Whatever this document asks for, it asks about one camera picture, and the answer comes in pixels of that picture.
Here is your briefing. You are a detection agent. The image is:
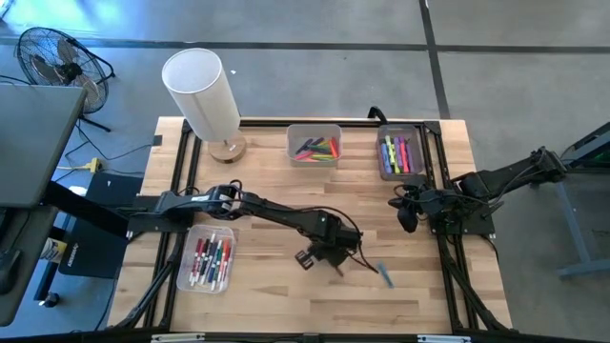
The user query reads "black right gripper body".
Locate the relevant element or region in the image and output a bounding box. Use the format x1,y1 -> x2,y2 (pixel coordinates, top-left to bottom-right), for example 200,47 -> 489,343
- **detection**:
409,184 -> 454,219

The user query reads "pale green Sharpie highlighter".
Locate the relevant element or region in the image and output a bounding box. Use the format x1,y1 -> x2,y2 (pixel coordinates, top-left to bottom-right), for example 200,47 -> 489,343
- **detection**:
384,135 -> 398,173

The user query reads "black frame side rail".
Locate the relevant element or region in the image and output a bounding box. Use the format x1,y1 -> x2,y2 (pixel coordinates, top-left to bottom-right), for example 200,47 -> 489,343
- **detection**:
161,135 -> 201,330
418,126 -> 463,331
142,121 -> 193,330
432,122 -> 480,331

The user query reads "silver bracket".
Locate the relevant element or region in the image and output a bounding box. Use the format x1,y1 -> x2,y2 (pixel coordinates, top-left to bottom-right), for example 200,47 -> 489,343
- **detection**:
417,334 -> 472,343
151,333 -> 206,343

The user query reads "black floor fan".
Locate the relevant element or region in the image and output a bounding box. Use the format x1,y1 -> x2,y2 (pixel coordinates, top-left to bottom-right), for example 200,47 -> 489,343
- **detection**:
15,26 -> 116,133

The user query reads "black caster wheel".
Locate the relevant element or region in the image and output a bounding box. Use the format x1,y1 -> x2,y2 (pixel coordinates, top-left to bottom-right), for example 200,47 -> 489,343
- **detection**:
38,291 -> 62,310

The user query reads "black cable loop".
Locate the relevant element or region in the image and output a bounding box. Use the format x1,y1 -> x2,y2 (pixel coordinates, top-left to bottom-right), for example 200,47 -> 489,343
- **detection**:
366,105 -> 390,124

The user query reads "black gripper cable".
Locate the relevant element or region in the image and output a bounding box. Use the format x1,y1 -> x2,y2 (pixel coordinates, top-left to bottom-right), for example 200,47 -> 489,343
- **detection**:
328,205 -> 380,275

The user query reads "teal highlighter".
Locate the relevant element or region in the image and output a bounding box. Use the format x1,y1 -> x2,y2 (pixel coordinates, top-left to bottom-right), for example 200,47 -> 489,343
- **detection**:
376,261 -> 396,290

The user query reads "clear plastic container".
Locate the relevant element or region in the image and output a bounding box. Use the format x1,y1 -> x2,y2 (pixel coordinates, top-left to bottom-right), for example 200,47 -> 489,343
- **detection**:
175,224 -> 238,294

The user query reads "white shade table lamp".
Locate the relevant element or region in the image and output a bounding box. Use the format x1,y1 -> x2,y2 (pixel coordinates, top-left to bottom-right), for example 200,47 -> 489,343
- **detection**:
160,47 -> 248,165

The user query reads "grey desk top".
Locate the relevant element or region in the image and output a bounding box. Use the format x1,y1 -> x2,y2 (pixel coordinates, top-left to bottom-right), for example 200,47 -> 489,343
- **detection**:
0,84 -> 88,209

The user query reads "grey metal table frame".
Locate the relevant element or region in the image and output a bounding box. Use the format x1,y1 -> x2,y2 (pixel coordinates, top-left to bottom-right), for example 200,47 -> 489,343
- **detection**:
538,121 -> 610,281

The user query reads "white yellow can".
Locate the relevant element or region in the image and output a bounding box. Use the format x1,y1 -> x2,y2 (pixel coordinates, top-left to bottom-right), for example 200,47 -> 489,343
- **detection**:
40,237 -> 68,264

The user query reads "black diagonal frame brace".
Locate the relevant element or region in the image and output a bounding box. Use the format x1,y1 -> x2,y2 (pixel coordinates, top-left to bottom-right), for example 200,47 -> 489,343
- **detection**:
442,237 -> 509,331
113,232 -> 187,330

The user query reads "clear blue plastic bin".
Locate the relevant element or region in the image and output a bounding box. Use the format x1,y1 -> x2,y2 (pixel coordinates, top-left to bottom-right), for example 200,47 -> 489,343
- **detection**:
376,124 -> 425,182

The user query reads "black lettered floor case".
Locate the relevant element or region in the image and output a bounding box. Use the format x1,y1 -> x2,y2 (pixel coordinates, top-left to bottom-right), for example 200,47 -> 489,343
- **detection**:
57,171 -> 144,280

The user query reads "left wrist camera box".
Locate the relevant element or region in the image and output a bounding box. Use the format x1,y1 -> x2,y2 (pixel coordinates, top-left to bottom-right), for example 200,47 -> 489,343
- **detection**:
338,227 -> 364,253

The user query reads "cream plastic bin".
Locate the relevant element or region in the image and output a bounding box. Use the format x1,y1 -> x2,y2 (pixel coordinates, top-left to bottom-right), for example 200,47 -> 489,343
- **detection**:
285,123 -> 343,168

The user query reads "black frame end rail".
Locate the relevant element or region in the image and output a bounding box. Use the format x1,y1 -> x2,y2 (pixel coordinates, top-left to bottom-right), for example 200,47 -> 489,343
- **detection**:
0,328 -> 610,343

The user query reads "plum EXPO marker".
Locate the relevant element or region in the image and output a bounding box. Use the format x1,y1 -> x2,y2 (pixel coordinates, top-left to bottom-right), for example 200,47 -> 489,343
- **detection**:
193,237 -> 209,286

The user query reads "orange EXPO marker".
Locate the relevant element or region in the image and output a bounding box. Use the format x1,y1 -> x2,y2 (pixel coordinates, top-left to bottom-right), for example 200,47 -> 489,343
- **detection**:
221,243 -> 235,285

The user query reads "black desk crossbar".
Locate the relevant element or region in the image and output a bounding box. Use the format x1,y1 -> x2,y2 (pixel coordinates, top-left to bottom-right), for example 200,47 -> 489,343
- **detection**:
41,180 -> 131,239

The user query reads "crimson EXPO marker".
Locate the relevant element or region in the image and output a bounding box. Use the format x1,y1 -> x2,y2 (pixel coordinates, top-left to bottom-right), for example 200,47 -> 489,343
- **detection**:
189,237 -> 204,283

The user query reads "red EXPO marker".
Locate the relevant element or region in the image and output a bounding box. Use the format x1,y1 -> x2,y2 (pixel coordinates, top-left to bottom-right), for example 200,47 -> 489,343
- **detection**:
216,240 -> 232,292

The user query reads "green EXPO marker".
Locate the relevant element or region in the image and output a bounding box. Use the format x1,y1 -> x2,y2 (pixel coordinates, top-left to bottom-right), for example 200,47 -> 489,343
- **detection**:
212,240 -> 225,292

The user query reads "dark grey desk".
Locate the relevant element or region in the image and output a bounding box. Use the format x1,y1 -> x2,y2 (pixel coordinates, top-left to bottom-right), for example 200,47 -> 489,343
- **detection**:
0,205 -> 59,328

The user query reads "black EXPO marker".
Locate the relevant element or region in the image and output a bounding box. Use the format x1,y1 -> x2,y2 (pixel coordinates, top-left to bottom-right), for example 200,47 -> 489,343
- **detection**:
198,240 -> 214,287

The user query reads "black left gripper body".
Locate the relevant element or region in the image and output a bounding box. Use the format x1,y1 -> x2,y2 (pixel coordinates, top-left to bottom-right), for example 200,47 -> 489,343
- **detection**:
309,223 -> 349,269

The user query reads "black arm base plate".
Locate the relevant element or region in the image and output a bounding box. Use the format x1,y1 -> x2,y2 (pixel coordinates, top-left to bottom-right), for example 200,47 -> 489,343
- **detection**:
126,193 -> 196,234
428,199 -> 497,235

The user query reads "black table frame rail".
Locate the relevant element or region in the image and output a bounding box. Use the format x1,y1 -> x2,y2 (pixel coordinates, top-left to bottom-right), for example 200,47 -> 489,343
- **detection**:
183,117 -> 442,130

